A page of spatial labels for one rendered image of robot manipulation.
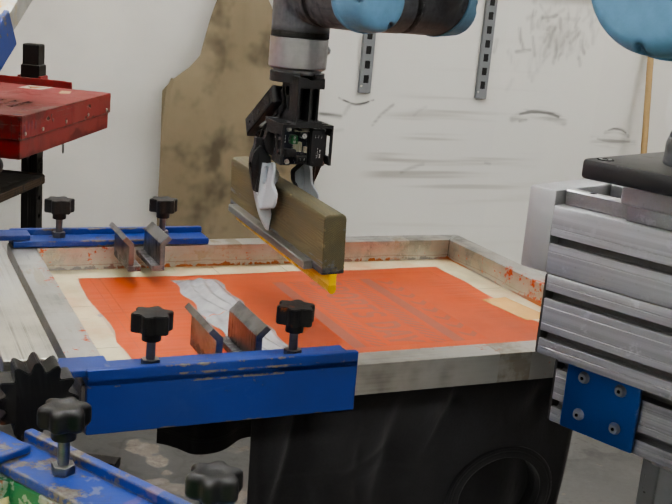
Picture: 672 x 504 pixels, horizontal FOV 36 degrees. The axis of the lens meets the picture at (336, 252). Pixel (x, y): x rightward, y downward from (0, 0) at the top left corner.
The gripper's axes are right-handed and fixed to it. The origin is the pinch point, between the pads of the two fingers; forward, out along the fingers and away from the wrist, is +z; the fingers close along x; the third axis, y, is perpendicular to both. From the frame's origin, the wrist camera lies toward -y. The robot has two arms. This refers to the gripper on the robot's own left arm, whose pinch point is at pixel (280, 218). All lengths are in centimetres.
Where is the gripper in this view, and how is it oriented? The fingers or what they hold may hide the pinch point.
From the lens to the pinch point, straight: 139.5
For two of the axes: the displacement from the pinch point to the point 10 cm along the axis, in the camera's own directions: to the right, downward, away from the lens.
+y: 4.1, 2.5, -8.8
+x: 9.1, -0.2, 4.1
